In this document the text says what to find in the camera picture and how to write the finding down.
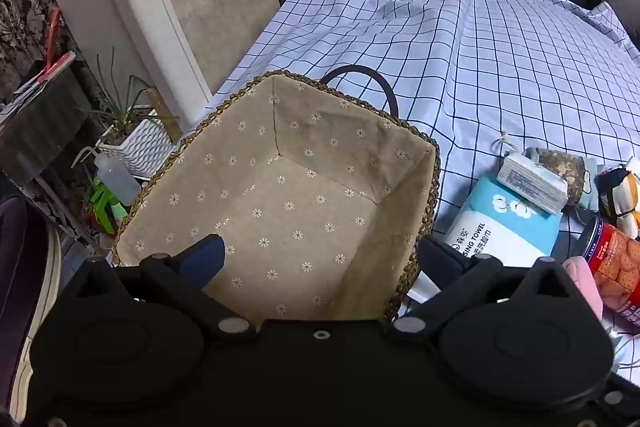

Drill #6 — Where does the pink drawstring pouch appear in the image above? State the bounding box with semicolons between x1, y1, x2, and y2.
562;256;603;321

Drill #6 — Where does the white pocket tissue pack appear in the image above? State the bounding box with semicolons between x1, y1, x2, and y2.
497;153;568;215

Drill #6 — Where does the blue white cleansing towel pack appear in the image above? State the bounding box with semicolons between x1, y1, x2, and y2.
442;176;561;268

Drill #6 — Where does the white squeeze bottle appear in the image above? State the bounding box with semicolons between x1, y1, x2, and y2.
72;146;141;207

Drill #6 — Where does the white planter with plant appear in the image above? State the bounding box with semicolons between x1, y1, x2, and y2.
83;56;180;180

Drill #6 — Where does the fabric-lined woven basket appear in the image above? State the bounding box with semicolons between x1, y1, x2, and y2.
115;70;439;324

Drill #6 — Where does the red biscuit can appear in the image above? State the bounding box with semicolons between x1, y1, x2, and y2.
577;217;639;326

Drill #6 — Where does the blue grid checked tablecloth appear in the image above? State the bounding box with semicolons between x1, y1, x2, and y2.
199;0;640;388

